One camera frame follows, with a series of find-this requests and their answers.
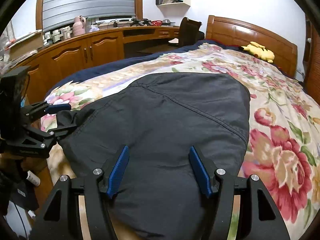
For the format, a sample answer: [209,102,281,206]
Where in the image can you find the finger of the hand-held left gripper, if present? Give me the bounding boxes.
[21,101,72,125]
[5,124,78,159]

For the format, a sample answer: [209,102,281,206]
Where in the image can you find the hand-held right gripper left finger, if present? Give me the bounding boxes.
[29,145,130,240]

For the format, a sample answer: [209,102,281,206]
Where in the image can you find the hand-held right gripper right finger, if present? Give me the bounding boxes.
[189,145,291,240]

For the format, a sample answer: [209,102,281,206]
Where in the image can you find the dark grey jacket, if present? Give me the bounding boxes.
[57,72,251,240]

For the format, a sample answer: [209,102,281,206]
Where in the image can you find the white plastic bottle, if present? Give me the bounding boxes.
[27,171,41,187]

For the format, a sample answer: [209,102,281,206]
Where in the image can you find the cardboard box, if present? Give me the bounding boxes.
[9,29,43,59]

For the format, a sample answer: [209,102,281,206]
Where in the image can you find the wooden desk cabinet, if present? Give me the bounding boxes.
[10,25,183,105]

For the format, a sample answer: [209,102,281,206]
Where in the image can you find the pink bottle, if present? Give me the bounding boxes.
[74,16,87,36]

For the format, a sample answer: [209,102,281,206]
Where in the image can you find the floral blanket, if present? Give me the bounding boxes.
[40,42,320,240]

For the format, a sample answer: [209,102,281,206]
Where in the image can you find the black device on desk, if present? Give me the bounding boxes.
[131,17,152,27]

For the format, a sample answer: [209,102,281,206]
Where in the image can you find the yellow plush toy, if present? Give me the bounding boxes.
[239,41,275,64]

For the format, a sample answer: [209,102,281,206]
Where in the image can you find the dark chair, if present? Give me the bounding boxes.
[169,17,205,48]

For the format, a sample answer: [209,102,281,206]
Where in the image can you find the wooden bed headboard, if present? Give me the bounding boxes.
[205,15,299,78]

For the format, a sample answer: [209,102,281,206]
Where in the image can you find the wooden wardrobe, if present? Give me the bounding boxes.
[302,15,320,100]

